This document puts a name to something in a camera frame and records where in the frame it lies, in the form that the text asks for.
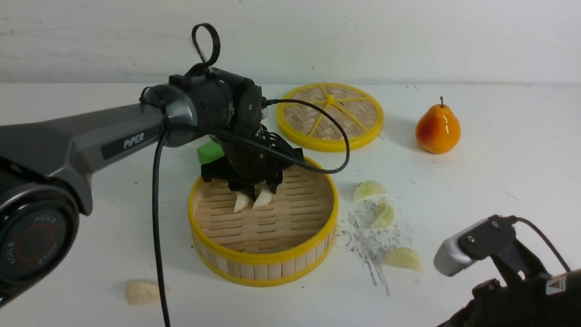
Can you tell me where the woven steamer lid yellow rim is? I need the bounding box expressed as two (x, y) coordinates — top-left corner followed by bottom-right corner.
(276, 83), (384, 153)

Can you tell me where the orange toy pear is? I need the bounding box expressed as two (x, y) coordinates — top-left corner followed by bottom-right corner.
(415, 96), (461, 155)

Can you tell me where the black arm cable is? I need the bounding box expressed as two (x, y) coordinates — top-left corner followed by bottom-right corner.
(139, 23), (350, 327)
(511, 217), (571, 273)

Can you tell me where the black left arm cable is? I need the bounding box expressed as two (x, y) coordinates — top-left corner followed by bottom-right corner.
(139, 23), (350, 327)

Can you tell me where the white dumpling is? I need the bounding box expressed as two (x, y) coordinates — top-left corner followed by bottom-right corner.
(253, 186), (273, 209)
(124, 279), (161, 306)
(234, 191), (251, 213)

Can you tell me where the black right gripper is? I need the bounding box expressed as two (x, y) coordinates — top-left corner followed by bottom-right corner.
(442, 243), (581, 327)

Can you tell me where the pale yellow dumpling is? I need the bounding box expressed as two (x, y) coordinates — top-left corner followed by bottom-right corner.
(382, 247), (424, 273)

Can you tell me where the pale green dumpling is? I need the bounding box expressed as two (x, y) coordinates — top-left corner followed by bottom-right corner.
(353, 180), (387, 202)
(370, 198), (394, 229)

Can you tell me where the bamboo steamer tray yellow rim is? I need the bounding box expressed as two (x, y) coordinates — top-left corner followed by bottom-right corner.
(187, 166), (340, 287)

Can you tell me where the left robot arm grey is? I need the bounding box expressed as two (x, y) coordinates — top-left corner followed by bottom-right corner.
(0, 64), (305, 306)

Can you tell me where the green foam cube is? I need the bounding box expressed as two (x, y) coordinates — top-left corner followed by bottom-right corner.
(197, 139), (224, 165)

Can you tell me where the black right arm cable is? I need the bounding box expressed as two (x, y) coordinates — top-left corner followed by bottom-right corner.
(511, 217), (571, 273)

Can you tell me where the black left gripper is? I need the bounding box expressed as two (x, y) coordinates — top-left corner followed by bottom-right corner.
(169, 68), (304, 200)

